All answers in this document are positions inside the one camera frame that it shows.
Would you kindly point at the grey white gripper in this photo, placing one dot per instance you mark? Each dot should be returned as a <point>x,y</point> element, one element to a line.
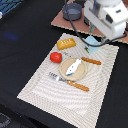
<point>109,16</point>

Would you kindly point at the yellow toy bread loaf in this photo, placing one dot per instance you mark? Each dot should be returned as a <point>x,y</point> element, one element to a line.
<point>66,43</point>

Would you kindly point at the white blue toy fish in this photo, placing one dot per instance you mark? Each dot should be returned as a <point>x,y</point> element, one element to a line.
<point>72,69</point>

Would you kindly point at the red toy tomato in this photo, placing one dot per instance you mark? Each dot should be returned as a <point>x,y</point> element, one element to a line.
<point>56,57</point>

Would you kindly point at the light blue cup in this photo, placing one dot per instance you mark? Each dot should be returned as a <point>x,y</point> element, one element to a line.
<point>91,45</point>

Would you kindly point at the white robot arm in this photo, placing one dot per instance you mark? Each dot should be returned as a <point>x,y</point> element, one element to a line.
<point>109,16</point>

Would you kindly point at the small grey pot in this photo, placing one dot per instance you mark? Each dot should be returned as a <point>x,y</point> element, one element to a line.
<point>72,11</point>

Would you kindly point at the brown wooden board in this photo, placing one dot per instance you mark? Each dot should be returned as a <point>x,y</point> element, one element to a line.
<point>81,25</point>

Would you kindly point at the round tan plate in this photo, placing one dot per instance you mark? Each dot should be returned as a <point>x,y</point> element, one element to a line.
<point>80,72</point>

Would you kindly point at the woven beige placemat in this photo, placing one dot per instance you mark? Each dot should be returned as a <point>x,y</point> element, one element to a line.
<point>66,102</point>

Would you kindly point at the knife with wooden handle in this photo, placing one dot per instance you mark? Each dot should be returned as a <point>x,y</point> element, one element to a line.
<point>88,60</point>

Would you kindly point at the fork with wooden handle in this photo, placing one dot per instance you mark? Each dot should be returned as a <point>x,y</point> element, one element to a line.
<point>58,78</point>

